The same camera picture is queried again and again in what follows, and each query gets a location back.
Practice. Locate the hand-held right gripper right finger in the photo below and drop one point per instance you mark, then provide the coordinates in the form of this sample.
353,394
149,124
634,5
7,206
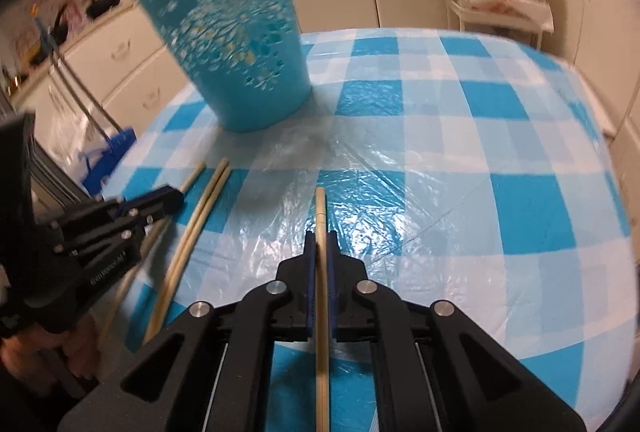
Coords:
333,282

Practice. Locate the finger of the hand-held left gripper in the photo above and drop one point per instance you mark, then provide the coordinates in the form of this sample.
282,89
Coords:
150,203
110,259

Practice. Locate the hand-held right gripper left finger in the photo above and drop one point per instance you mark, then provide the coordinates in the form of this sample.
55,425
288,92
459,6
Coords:
310,282

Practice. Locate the blue perforated plastic cup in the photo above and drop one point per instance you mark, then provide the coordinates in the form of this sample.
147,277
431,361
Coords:
235,46

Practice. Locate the person's left hand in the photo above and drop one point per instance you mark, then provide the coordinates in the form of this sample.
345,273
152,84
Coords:
75,347

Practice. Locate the blue mop with metal poles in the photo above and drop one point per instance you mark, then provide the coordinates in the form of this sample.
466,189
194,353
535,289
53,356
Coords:
110,151

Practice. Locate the cream two-drawer base cabinet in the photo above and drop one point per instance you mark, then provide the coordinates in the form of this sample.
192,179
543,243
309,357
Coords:
125,56

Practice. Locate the blue white checkered tablecloth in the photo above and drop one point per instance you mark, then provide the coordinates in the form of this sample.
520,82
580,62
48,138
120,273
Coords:
450,187

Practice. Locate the black wok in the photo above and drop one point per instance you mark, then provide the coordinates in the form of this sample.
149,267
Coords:
102,4

